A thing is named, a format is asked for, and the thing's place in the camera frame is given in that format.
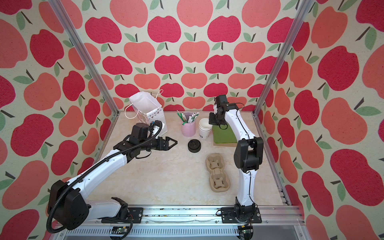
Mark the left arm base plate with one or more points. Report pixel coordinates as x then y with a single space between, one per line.
126 215

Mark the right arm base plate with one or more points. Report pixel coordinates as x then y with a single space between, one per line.
231 216

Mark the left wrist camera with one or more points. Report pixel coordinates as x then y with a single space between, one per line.
155 129

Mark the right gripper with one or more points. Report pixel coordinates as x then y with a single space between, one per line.
211 120

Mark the brown cardboard tray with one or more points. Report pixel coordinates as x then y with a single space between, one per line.
226 144

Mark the right aluminium frame post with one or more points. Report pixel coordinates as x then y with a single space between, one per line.
302 12

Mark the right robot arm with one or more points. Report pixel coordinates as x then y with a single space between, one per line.
248 155

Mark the stack of black lids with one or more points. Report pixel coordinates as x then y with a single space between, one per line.
194 146

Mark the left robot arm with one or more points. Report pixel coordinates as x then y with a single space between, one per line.
68 205

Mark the white patterned gift bag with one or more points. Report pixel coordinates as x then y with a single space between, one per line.
148 109

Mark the left aluminium frame post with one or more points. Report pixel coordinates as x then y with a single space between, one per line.
70 29

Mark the aluminium frame post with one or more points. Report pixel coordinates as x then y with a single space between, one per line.
70 29
302 12

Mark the green napkin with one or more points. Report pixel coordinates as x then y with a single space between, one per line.
223 135

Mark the aluminium front rail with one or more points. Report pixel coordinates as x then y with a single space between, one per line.
195 223

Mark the pink cup holder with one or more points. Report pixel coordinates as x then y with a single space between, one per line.
189 130

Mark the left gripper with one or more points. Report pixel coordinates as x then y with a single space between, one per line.
166 147

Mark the stack of white paper cups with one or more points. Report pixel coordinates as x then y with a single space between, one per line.
204 128

